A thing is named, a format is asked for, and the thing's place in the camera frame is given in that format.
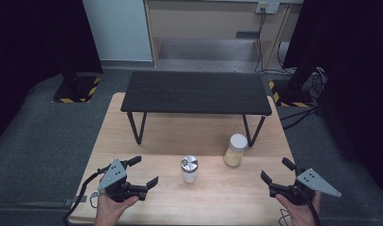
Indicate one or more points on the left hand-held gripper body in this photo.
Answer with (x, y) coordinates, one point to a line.
(112, 175)

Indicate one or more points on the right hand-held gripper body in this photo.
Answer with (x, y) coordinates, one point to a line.
(314, 182)

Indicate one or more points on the silver-lidded jar of white powder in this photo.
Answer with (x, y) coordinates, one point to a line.
(189, 175)

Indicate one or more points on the white-lidded jar of yellow powder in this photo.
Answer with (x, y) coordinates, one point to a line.
(234, 155)

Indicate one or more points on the black shelf with metal legs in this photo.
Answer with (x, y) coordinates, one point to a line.
(195, 91)

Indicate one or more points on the person's left hand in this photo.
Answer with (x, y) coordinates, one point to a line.
(109, 208)

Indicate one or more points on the person's right hand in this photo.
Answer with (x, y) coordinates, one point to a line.
(297, 213)

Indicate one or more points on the black stand base, yellow stripes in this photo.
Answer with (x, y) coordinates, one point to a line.
(292, 95)
(77, 91)

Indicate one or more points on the dark curtain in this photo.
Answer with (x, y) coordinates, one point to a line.
(32, 40)
(355, 62)

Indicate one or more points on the white panel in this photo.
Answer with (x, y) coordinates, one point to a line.
(120, 28)

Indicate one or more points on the grey metal bracket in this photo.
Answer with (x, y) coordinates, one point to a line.
(75, 199)

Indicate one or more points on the white wall socket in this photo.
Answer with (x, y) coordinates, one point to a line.
(267, 7)

